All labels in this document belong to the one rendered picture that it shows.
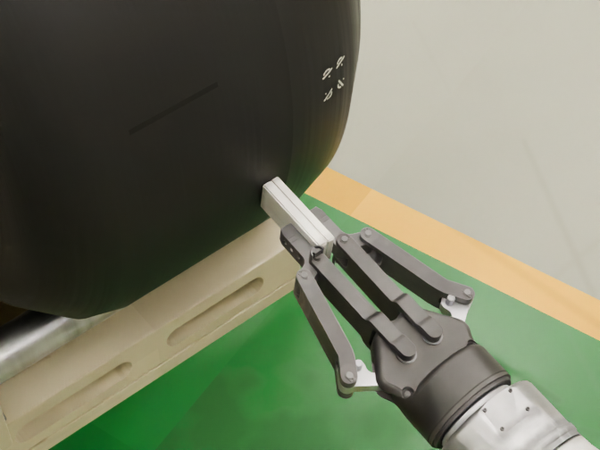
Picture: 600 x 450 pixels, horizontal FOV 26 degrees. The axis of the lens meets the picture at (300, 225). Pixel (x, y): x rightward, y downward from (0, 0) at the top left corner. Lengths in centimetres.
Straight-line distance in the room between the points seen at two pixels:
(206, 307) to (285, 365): 98
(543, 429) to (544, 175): 169
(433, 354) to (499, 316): 140
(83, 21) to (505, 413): 38
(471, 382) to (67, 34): 36
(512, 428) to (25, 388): 51
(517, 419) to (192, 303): 46
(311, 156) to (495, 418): 26
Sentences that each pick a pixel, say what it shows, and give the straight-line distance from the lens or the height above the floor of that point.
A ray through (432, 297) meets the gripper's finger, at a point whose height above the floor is 110.
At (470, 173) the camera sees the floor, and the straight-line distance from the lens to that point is 254.
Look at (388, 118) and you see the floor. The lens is 263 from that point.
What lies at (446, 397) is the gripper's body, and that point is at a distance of 90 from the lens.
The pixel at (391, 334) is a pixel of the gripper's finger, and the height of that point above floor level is 112.
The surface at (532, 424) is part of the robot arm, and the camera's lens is 89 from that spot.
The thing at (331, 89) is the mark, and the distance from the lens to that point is 97.
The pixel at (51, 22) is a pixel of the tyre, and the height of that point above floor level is 134.
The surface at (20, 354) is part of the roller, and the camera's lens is 119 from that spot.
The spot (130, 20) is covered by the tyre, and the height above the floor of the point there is 133.
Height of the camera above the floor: 188
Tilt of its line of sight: 51 degrees down
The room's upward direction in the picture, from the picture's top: straight up
